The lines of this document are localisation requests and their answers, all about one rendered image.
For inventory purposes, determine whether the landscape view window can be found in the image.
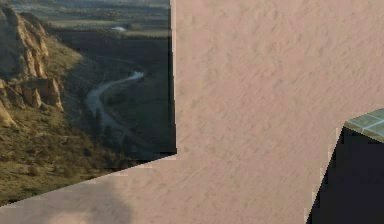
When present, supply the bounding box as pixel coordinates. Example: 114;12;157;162
0;0;178;208

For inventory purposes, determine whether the dark counter with green top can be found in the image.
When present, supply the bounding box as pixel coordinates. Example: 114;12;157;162
305;108;384;224

